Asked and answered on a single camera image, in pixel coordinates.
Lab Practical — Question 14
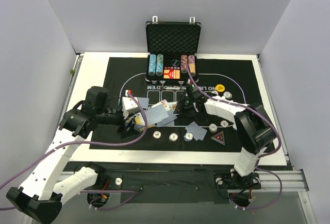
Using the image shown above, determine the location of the blue playing card deck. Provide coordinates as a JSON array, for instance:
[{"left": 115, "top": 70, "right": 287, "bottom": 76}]
[{"left": 125, "top": 113, "right": 145, "bottom": 132}]

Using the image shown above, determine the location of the face up court card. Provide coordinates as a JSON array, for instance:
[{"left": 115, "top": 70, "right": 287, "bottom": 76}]
[{"left": 168, "top": 102, "right": 177, "bottom": 111}]

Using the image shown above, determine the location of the yellow big blind button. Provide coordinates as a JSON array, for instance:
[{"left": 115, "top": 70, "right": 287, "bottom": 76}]
[{"left": 215, "top": 84, "right": 225, "bottom": 93}]

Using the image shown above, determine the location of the red chip stack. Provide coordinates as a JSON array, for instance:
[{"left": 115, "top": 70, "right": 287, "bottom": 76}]
[{"left": 153, "top": 131, "right": 161, "bottom": 139}]

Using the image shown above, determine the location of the blue backed playing card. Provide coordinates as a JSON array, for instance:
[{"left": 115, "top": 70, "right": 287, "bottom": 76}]
[{"left": 137, "top": 97, "right": 149, "bottom": 109}]

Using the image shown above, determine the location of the blue chip stack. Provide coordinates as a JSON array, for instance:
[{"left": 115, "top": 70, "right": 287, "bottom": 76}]
[{"left": 184, "top": 132, "right": 193, "bottom": 142}]

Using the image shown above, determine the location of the grey chip stack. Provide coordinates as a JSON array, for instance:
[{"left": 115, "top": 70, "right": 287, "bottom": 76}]
[{"left": 169, "top": 133, "right": 178, "bottom": 142}]

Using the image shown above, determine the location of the red triangular dealer marker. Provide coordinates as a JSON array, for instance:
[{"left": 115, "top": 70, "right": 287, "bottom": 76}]
[{"left": 211, "top": 131, "right": 225, "bottom": 145}]

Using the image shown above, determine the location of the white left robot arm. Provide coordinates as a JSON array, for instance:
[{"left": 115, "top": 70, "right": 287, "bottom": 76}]
[{"left": 6, "top": 87, "right": 144, "bottom": 223}]

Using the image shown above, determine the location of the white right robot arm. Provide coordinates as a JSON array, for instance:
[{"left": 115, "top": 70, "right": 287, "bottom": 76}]
[{"left": 174, "top": 84, "right": 281, "bottom": 187}]

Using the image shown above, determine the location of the black poker felt mat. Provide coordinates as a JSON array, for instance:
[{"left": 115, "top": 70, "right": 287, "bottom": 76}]
[{"left": 104, "top": 58, "right": 262, "bottom": 152}]

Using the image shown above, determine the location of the red playing card box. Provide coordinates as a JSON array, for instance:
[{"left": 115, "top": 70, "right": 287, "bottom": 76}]
[{"left": 163, "top": 66, "right": 181, "bottom": 80}]

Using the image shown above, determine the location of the black dealer button in case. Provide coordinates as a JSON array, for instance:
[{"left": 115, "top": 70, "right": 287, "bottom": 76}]
[{"left": 171, "top": 59, "right": 180, "bottom": 66}]

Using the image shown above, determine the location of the purple and orange chip row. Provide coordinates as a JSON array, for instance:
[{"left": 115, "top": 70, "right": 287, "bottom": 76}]
[{"left": 188, "top": 55, "right": 196, "bottom": 76}]

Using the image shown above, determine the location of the dark red chip row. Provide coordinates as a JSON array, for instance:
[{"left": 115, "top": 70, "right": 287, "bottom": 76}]
[{"left": 180, "top": 55, "right": 188, "bottom": 74}]

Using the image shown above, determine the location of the green grey chip row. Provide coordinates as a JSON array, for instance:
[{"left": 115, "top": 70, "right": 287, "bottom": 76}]
[{"left": 155, "top": 54, "right": 164, "bottom": 76}]

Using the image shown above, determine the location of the light blue chip row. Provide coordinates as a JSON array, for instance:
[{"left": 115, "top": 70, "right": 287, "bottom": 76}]
[{"left": 148, "top": 54, "right": 157, "bottom": 76}]

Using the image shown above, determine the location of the black aluminium poker case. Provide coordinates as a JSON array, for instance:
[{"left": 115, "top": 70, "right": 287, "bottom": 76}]
[{"left": 145, "top": 16, "right": 201, "bottom": 90}]

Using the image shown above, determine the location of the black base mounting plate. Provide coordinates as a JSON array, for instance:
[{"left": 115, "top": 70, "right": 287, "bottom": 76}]
[{"left": 91, "top": 163, "right": 261, "bottom": 204}]

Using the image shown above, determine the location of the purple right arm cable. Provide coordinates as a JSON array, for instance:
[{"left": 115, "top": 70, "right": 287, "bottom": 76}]
[{"left": 187, "top": 65, "right": 283, "bottom": 211}]

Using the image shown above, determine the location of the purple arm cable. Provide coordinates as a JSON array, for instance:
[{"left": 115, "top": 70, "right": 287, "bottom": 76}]
[
  {"left": 0, "top": 94, "right": 149, "bottom": 211},
  {"left": 187, "top": 65, "right": 283, "bottom": 211}
]

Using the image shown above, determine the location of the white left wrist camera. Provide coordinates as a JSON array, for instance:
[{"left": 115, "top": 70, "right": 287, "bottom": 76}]
[{"left": 122, "top": 90, "right": 140, "bottom": 119}]

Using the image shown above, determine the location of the aluminium front rail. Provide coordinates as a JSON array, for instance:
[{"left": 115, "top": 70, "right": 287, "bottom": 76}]
[{"left": 30, "top": 169, "right": 309, "bottom": 194}]

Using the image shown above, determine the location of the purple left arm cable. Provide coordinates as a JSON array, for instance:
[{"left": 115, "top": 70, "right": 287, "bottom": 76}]
[{"left": 0, "top": 94, "right": 149, "bottom": 211}]

